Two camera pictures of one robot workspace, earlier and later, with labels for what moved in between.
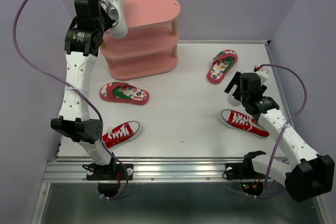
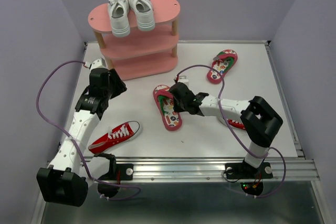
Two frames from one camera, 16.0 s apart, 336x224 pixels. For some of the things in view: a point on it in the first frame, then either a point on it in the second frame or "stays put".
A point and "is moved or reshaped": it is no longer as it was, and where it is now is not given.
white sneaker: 232,100 -> 142,6
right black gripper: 235,80 -> 174,104
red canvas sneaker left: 120,132 stays put
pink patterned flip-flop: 221,64 stays put
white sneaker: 112,0 is moved or reshaped
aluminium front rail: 62,169 stays put
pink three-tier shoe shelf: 149,48 stays put
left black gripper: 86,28 -> 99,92
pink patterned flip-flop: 123,93 -> 156,90
